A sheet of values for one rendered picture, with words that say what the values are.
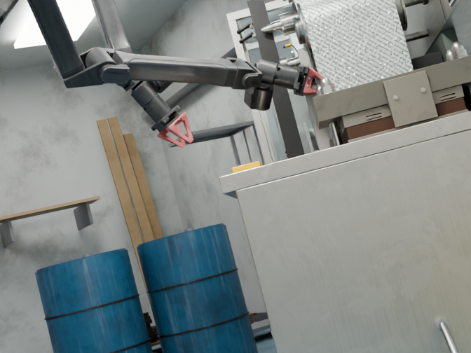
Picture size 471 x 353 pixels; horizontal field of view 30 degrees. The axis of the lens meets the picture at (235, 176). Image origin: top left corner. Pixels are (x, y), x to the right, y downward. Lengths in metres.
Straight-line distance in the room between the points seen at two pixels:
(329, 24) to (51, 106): 7.34
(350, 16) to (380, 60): 0.14
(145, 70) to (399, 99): 0.59
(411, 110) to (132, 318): 3.65
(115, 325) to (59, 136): 4.33
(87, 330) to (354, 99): 3.55
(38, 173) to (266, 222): 7.39
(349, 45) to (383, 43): 0.09
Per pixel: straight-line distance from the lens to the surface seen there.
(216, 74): 2.16
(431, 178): 1.99
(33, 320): 9.12
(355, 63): 2.27
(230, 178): 1.98
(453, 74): 2.09
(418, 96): 2.05
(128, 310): 5.43
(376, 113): 2.06
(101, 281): 5.36
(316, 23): 2.29
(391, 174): 1.98
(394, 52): 2.28
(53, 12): 1.94
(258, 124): 3.28
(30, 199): 9.22
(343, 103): 2.05
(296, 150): 2.57
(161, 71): 2.09
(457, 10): 2.12
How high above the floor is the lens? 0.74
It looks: 4 degrees up
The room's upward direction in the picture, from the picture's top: 14 degrees counter-clockwise
